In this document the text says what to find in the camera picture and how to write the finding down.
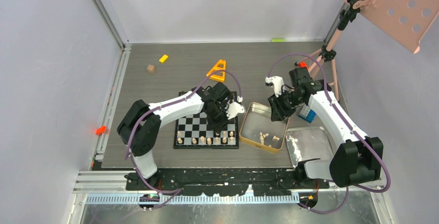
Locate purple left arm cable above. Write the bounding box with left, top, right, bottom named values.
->
left=124, top=70, right=243, bottom=211

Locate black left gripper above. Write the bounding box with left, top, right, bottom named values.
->
left=205, top=104, right=233, bottom=133

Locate black white chess board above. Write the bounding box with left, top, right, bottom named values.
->
left=173, top=112, right=239, bottom=149

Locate pink music stand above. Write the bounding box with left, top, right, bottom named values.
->
left=295, top=0, right=439, bottom=101

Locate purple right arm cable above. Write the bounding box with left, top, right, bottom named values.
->
left=267, top=53, right=392, bottom=215

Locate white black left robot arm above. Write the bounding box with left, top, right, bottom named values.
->
left=116, top=82, right=238, bottom=190

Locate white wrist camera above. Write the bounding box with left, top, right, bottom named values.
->
left=265, top=76, right=284, bottom=97
left=226, top=96, right=245, bottom=120

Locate red block near stand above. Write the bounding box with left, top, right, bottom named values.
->
left=299, top=62, right=308, bottom=68

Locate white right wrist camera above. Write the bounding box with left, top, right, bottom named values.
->
left=265, top=76, right=284, bottom=97

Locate blue box of bits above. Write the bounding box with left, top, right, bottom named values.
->
left=298, top=105, right=316, bottom=123

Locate silver tin lid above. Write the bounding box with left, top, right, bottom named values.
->
left=285, top=126, right=334, bottom=169

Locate yellow rectangular block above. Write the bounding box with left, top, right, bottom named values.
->
left=159, top=54, right=169, bottom=64

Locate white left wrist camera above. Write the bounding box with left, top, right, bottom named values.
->
left=226, top=96, right=245, bottom=120

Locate small wooden cube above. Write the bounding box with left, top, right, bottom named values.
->
left=147, top=65, right=156, bottom=73

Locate gold tin box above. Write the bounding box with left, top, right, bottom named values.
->
left=239, top=102, right=289, bottom=154

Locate orange red block left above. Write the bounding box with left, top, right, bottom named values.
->
left=95, top=125, right=107, bottom=136

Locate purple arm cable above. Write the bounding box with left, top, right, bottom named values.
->
left=124, top=70, right=243, bottom=211
left=267, top=53, right=392, bottom=215

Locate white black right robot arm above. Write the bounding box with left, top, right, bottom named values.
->
left=265, top=67, right=384, bottom=188

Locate orange triangular plastic frame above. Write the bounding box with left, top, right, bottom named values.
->
left=206, top=59, right=227, bottom=83

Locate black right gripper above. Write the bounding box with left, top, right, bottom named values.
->
left=268, top=88, right=304, bottom=122

